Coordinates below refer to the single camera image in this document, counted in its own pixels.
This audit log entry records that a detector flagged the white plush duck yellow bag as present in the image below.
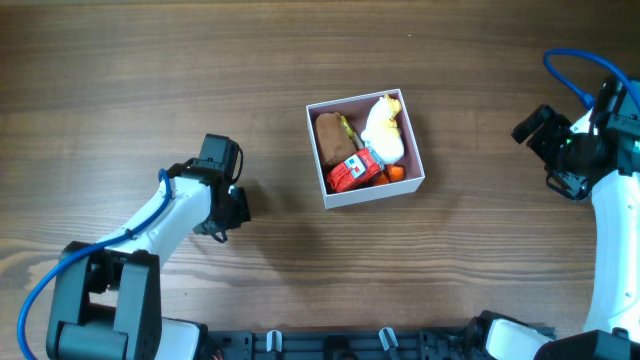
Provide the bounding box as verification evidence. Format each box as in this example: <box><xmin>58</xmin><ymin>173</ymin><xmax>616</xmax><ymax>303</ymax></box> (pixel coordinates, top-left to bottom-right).
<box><xmin>360</xmin><ymin>94</ymin><xmax>406</xmax><ymax>186</ymax></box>

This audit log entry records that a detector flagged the white box pink inside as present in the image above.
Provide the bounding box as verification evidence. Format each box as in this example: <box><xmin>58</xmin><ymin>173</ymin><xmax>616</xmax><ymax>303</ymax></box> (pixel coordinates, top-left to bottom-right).
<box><xmin>306</xmin><ymin>88</ymin><xmax>425</xmax><ymax>209</ymax></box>

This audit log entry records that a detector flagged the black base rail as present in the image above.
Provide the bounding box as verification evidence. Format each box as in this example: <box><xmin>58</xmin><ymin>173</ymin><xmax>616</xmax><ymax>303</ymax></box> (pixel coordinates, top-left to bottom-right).
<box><xmin>198</xmin><ymin>327</ymin><xmax>492</xmax><ymax>360</ymax></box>

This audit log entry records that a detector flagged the yellow mouse rattle drum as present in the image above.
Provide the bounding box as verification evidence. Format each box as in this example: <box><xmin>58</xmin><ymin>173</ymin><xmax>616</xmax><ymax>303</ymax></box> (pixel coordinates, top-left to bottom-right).
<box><xmin>340</xmin><ymin>115</ymin><xmax>365</xmax><ymax>150</ymax></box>

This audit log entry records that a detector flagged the brown plush toy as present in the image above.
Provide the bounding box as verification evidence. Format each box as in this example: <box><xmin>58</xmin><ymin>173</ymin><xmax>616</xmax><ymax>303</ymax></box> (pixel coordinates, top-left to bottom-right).
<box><xmin>315</xmin><ymin>112</ymin><xmax>356</xmax><ymax>168</ymax></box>

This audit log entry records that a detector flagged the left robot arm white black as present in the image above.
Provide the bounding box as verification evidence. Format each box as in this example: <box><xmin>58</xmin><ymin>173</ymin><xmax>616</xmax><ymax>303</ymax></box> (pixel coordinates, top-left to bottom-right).
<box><xmin>46</xmin><ymin>134</ymin><xmax>251</xmax><ymax>359</ymax></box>

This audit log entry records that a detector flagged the red toy fire truck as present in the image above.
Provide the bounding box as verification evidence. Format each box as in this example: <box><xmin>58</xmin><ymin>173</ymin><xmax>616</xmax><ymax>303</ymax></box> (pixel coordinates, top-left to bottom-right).
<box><xmin>327</xmin><ymin>147</ymin><xmax>384</xmax><ymax>193</ymax></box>

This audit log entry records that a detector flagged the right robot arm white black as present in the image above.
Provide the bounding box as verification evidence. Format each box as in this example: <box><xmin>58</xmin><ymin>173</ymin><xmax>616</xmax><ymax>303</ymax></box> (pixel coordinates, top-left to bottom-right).
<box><xmin>463</xmin><ymin>77</ymin><xmax>639</xmax><ymax>359</ymax></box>

